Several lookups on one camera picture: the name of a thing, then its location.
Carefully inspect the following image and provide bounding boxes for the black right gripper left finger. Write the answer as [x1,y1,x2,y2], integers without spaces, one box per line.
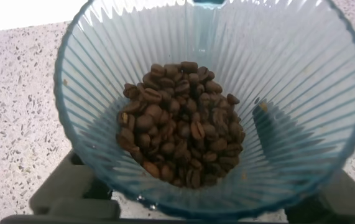
[29,150,121,220]

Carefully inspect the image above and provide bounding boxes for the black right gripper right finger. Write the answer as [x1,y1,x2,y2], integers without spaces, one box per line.
[284,169,355,224]

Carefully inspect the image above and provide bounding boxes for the roasted coffee beans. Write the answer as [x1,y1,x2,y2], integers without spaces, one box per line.
[116,61,246,189]

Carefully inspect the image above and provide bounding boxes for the blue ribbed transparent cup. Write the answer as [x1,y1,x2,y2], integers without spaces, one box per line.
[53,0,355,220]

